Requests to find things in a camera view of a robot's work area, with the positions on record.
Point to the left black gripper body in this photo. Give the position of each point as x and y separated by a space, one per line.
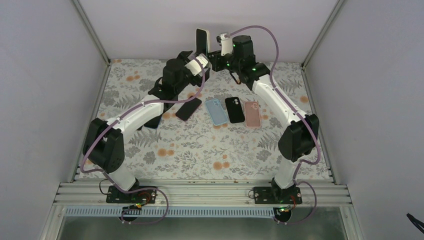
199 81

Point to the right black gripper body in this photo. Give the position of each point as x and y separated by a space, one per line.
219 66

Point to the beige phone case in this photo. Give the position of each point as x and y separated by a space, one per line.
207 41

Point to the light blue phone case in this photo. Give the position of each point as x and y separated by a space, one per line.
216 112

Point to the black phone case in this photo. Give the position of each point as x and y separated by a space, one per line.
234 110

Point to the pink phone case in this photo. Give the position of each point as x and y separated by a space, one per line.
252 114

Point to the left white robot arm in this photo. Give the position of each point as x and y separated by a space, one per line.
103 149

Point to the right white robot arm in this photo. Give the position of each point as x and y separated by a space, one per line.
301 134

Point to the floral table mat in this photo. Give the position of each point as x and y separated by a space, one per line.
196 148

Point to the black object at edge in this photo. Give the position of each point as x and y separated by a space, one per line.
416 222

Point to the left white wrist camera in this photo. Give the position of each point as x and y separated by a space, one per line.
198 64

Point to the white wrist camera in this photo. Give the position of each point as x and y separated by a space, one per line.
198 64
225 40

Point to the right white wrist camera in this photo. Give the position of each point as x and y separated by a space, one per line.
225 40

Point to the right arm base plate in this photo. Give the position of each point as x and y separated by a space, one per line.
263 195

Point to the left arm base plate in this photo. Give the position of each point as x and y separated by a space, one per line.
115 196

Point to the aluminium mounting rail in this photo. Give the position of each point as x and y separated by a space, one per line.
194 199

